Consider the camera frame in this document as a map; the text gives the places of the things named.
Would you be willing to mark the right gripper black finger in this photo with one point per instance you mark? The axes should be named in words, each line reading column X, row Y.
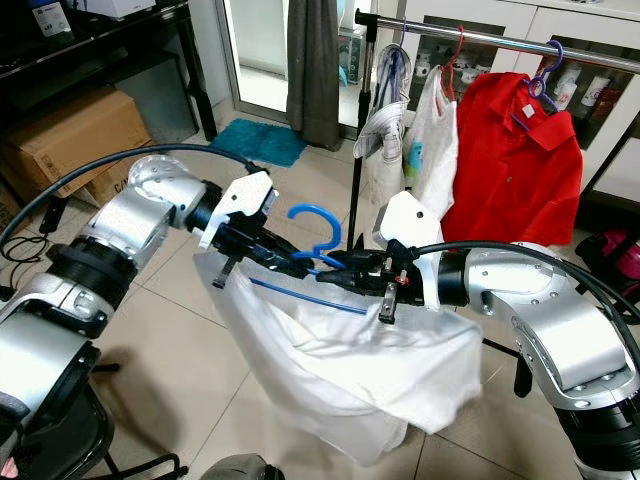
column 346, row 259
column 335, row 278

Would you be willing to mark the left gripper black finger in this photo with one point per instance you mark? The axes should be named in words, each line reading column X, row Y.
column 300, row 254
column 308, row 268

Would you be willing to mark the blue plastic hanger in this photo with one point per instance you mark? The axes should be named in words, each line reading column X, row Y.
column 315, row 210

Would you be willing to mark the white polo shirt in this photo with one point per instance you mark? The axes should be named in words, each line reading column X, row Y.
column 340, row 380

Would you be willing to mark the purple plastic hanger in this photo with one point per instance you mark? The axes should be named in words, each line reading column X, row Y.
column 403, row 55
column 538, row 90

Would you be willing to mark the red plastic hanger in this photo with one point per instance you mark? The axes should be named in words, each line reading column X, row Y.
column 448, row 72

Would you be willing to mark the teal floor mat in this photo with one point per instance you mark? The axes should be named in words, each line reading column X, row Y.
column 255, row 140

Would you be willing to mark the white printed t-shirt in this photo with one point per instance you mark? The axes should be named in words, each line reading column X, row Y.
column 432, row 150

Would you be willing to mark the white blue patterned garment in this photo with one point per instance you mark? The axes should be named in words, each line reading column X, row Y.
column 380, row 130

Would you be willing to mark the red polo shirt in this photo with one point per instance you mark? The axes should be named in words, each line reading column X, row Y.
column 510, row 180

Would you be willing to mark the grey metal panel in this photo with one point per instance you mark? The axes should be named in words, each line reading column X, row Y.
column 160, row 100

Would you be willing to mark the grey curtain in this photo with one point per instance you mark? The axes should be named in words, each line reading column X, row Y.
column 312, row 70

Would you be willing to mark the glass sliding door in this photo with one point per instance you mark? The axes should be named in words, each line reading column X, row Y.
column 260, row 50

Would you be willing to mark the large plain cardboard box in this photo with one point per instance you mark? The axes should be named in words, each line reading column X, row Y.
column 80, row 135

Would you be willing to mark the magenta plastic container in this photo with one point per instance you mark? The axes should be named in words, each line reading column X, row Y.
column 622, row 250

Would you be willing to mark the black desk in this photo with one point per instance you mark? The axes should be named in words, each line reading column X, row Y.
column 90, row 55

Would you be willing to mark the metal clothes rack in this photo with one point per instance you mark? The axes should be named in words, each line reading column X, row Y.
column 490, row 34

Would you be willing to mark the flat white box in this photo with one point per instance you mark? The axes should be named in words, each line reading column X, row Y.
column 110, row 8

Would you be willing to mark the white box with blue label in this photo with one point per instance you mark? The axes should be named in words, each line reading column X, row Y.
column 52, row 18

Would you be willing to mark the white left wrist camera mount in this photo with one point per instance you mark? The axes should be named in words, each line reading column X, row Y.
column 245, row 195

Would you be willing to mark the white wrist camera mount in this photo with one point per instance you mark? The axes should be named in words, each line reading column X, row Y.
column 245, row 195
column 405, row 220

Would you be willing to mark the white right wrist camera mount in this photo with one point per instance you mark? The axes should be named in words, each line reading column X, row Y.
column 405, row 220

